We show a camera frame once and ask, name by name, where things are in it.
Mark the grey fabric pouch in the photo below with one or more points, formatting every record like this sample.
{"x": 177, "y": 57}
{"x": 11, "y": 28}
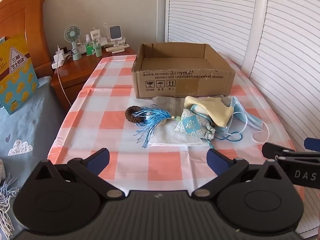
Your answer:
{"x": 170, "y": 103}

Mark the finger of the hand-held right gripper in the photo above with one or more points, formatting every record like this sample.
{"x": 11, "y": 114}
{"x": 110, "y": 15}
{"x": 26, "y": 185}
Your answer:
{"x": 275, "y": 150}
{"x": 312, "y": 144}

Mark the yellow teal snack box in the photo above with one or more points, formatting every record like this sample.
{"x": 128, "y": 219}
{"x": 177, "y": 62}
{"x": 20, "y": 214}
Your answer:
{"x": 17, "y": 80}

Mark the blue patterned sachet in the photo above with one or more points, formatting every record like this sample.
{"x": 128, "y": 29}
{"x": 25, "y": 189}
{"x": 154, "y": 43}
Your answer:
{"x": 190, "y": 125}

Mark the blue tassel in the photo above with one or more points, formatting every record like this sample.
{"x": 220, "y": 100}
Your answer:
{"x": 155, "y": 116}

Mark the green tube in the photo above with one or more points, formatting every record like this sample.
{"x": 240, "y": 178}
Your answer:
{"x": 98, "y": 51}

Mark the blue bedsheet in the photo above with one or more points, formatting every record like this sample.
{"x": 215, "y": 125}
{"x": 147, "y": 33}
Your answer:
{"x": 30, "y": 130}

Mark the white desk organizer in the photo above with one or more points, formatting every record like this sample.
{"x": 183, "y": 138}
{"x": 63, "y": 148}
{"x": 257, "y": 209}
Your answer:
{"x": 105, "y": 42}

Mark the blue white plush toy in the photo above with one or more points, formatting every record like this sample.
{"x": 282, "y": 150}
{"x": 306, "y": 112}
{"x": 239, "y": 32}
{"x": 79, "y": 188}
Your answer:
{"x": 198, "y": 108}

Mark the green desk fan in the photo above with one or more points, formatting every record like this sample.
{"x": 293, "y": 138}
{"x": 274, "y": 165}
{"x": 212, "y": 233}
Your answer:
{"x": 72, "y": 33}

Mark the white louvred wardrobe door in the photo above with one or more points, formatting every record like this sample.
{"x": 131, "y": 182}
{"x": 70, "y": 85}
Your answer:
{"x": 295, "y": 67}
{"x": 212, "y": 10}

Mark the white upright stick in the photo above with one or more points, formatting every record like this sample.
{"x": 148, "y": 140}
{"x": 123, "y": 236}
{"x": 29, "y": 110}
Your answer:
{"x": 105, "y": 30}

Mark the white charger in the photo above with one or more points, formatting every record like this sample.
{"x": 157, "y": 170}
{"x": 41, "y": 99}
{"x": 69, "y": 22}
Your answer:
{"x": 59, "y": 55}

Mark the black charger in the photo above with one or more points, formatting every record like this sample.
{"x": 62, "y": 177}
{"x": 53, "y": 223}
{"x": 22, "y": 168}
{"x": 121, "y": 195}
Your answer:
{"x": 63, "y": 49}

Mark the grey phone stand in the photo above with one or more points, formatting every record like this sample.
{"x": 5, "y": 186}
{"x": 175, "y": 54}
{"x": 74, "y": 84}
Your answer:
{"x": 115, "y": 32}

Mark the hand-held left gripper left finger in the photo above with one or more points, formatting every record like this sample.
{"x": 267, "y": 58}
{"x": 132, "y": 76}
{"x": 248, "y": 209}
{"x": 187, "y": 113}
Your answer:
{"x": 100, "y": 158}

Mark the wooden nightstand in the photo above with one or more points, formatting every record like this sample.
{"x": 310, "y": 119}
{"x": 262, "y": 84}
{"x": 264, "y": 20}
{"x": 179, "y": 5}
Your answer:
{"x": 80, "y": 67}

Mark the green sanitizer bottle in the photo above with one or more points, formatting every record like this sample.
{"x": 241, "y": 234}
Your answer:
{"x": 89, "y": 50}

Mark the white remote control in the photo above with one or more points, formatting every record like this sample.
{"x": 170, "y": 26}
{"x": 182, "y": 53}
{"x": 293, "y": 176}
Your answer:
{"x": 117, "y": 48}

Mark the white tube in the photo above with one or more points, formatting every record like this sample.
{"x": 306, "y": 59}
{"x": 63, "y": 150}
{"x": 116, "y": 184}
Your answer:
{"x": 95, "y": 36}

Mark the grey fringed blanket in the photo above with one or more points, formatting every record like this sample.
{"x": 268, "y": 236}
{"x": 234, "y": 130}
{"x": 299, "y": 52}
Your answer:
{"x": 6, "y": 190}

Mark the yellow cloth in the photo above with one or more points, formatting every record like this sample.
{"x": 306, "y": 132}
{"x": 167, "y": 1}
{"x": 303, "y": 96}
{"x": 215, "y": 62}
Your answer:
{"x": 217, "y": 112}

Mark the white power strip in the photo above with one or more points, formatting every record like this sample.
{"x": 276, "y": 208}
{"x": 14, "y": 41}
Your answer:
{"x": 58, "y": 64}

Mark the blue face mask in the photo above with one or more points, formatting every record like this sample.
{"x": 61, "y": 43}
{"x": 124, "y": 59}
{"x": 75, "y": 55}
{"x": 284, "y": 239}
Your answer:
{"x": 240, "y": 107}

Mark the white towel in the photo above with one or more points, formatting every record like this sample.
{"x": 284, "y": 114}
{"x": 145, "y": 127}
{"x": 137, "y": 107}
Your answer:
{"x": 165, "y": 137}

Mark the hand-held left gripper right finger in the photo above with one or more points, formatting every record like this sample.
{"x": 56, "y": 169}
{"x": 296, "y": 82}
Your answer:
{"x": 217, "y": 161}

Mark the wooden headboard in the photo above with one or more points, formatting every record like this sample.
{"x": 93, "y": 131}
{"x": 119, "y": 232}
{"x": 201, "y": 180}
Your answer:
{"x": 35, "y": 17}

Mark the brown cardboard box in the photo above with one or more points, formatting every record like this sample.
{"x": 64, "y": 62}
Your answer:
{"x": 187, "y": 85}

